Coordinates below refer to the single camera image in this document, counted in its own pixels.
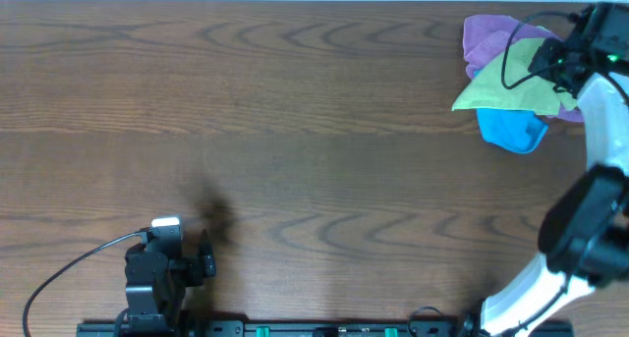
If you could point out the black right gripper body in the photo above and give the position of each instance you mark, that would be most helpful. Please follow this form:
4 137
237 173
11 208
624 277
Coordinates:
552 50

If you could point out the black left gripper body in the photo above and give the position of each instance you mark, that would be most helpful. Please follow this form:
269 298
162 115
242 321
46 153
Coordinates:
192 269

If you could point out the green cloth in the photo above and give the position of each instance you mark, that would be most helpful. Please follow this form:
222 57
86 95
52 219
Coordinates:
519 54

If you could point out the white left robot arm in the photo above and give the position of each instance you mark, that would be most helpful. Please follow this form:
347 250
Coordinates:
154 326

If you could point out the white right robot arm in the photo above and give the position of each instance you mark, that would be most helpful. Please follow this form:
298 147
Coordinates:
580 248

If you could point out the blue cloth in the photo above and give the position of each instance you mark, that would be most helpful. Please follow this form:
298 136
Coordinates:
517 129

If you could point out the purple cloth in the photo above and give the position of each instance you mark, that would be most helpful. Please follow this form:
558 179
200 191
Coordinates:
484 40

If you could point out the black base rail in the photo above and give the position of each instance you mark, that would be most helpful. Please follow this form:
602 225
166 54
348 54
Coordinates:
236 328

